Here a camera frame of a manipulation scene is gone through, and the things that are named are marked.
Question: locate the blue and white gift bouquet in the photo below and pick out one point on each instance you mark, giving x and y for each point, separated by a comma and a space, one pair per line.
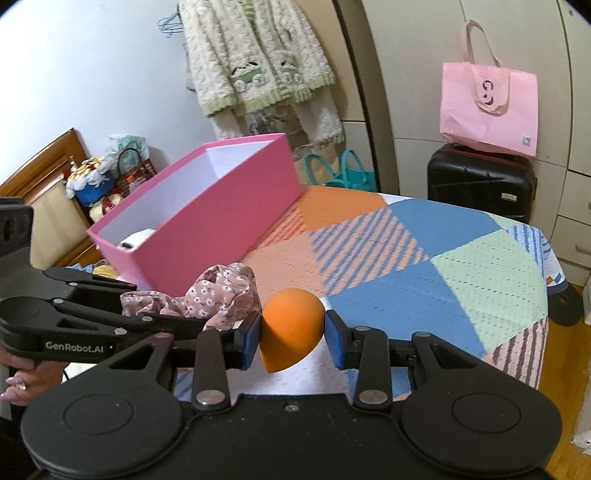
94, 189

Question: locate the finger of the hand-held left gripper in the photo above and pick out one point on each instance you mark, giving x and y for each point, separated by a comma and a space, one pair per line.
175, 325
92, 280

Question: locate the black round base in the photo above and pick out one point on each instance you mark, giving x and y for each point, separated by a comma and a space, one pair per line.
565, 309

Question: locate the pink floral cloth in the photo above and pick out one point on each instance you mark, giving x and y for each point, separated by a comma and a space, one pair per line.
221, 295

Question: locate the black suitcase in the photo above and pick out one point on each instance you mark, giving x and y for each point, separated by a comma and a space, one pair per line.
475, 184

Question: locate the beige wardrobe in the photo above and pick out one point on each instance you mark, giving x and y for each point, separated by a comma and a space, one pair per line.
401, 69

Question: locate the teal handbag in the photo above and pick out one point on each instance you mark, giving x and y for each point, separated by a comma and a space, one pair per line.
360, 177

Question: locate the person's left hand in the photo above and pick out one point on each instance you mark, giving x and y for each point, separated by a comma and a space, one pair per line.
27, 383

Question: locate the wooden headboard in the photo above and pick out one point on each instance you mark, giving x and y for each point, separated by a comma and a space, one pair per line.
41, 207

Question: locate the green patterned tissue pack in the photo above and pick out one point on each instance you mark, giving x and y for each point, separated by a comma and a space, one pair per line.
127, 144

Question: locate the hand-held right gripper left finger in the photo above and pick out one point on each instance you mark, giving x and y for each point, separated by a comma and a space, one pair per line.
250, 341

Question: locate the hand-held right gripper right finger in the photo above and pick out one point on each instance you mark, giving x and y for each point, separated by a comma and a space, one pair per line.
336, 339

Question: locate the patchwork blanket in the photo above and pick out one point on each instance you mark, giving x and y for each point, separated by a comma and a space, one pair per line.
415, 277

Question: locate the pink tote bag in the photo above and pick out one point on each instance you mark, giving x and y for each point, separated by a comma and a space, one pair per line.
485, 124

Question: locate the fluffy cream pajama set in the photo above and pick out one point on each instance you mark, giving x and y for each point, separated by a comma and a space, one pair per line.
258, 46

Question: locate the orange makeup sponge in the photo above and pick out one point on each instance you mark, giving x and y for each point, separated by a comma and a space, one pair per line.
291, 327

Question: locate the pink cardboard box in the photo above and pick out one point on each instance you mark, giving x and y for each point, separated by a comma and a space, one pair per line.
207, 221

